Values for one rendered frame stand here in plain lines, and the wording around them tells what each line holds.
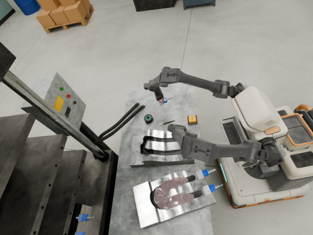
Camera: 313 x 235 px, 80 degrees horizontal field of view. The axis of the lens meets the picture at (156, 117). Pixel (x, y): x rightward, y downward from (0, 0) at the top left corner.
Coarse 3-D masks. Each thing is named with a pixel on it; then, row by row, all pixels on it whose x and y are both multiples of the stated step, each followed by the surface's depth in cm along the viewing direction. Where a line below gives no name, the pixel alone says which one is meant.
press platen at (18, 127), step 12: (0, 120) 104; (12, 120) 102; (24, 120) 100; (0, 132) 99; (12, 132) 97; (24, 132) 98; (0, 144) 94; (12, 144) 92; (24, 144) 97; (0, 156) 89; (12, 156) 90; (0, 168) 85; (12, 168) 89; (0, 180) 83; (0, 192) 83
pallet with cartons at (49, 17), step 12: (48, 0) 453; (60, 0) 455; (72, 0) 453; (84, 0) 478; (48, 12) 467; (60, 12) 455; (72, 12) 453; (84, 12) 474; (48, 24) 483; (60, 24) 482; (84, 24) 475
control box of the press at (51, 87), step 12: (36, 84) 128; (48, 84) 124; (60, 84) 133; (48, 96) 121; (60, 96) 132; (72, 96) 145; (24, 108) 118; (60, 108) 130; (72, 108) 144; (84, 108) 160; (48, 120) 129; (72, 120) 142; (60, 132) 144; (84, 132) 168
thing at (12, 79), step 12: (12, 84) 85; (24, 84) 89; (24, 96) 91; (36, 96) 96; (36, 108) 99; (48, 108) 103; (60, 120) 111; (72, 132) 122; (84, 144) 135; (108, 156) 162
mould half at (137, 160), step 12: (144, 132) 151; (156, 132) 150; (168, 132) 152; (132, 144) 156; (156, 144) 145; (168, 144) 146; (132, 156) 150; (144, 156) 139; (156, 156) 139; (168, 156) 140; (180, 156) 138
